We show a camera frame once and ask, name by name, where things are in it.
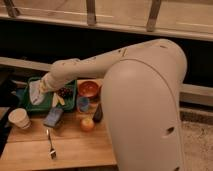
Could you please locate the yellow cheese wedge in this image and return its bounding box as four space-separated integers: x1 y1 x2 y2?
52 93 65 107

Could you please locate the orange apple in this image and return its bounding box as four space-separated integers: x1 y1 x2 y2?
80 117 95 132

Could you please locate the white cloth towel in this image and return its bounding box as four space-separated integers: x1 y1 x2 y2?
29 80 45 105

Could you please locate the small blue cup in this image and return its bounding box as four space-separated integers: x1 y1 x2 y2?
76 96 89 113

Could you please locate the dark grape bunch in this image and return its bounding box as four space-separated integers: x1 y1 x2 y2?
57 87 73 98

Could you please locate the green plastic tray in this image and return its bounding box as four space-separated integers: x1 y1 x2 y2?
19 80 77 113

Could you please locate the white paper cup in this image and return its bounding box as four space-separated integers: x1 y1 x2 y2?
8 108 31 129

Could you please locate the red bowl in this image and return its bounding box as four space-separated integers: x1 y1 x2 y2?
78 81 99 98

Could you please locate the blue sponge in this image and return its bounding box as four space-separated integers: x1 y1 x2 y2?
43 107 63 127

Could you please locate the metal fork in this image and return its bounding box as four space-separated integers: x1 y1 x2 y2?
46 129 57 160

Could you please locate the black rectangular block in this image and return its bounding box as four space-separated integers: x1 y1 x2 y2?
93 104 103 123

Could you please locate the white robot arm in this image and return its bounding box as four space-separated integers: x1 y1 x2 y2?
41 39 187 171

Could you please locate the blue object behind tray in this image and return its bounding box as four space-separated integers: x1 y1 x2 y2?
15 88 25 100

